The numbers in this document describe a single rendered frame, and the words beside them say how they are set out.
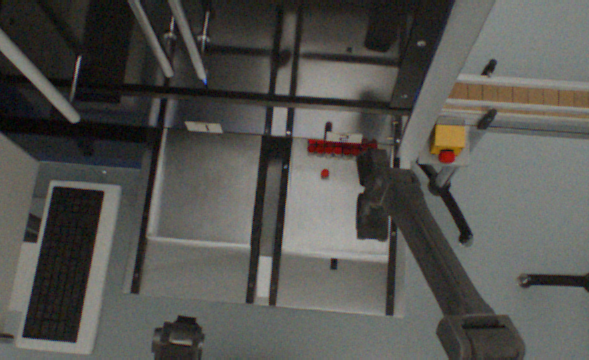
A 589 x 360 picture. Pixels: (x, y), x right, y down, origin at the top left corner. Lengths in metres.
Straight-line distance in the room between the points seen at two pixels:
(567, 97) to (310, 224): 0.74
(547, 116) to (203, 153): 0.89
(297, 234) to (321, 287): 0.14
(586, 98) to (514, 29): 1.18
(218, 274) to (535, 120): 0.89
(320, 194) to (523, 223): 1.19
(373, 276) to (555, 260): 1.19
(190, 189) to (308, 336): 0.99
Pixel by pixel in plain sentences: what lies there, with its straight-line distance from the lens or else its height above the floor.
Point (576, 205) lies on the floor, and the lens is 2.77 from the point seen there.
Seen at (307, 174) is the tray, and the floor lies 0.88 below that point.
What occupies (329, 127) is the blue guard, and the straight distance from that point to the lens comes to 1.52.
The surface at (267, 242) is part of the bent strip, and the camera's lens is 1.60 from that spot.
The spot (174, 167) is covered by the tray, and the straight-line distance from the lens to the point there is 1.73.
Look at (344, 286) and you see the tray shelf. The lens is 1.63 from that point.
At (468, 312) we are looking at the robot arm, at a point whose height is 1.53.
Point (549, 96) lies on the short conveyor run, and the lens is 1.81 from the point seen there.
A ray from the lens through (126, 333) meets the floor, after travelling 2.59.
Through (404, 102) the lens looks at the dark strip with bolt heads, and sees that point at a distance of 1.37.
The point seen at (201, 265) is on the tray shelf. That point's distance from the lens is 1.66.
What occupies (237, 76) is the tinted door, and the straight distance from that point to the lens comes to 1.33.
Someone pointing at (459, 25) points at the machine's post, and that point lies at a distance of 1.09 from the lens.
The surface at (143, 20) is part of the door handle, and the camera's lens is 1.03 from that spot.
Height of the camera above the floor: 2.49
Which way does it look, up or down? 74 degrees down
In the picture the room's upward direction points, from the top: 5 degrees counter-clockwise
